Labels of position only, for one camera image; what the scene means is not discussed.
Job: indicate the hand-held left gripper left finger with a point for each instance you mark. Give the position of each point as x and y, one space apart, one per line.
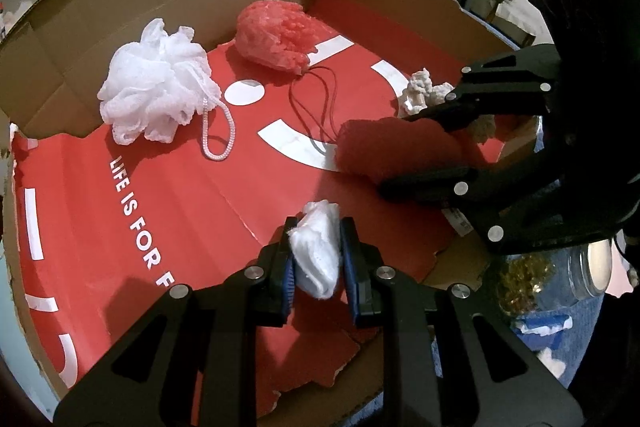
287 277

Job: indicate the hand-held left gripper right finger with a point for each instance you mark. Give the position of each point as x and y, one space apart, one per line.
350 277

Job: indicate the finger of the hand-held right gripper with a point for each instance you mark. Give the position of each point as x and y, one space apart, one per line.
475 197
500 92

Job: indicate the white sock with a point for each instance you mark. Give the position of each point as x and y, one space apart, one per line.
317 252

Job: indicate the red heart plush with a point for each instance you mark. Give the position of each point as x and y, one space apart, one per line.
395 147

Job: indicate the cardboard box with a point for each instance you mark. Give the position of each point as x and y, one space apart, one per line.
150 217

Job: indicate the white mesh bath loofah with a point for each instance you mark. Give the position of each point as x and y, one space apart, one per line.
150 87

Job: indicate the coral mesh bath loofah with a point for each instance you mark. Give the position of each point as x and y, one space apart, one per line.
270 34

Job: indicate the glass jar of yellow capsules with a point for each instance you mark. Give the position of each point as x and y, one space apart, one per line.
590 267

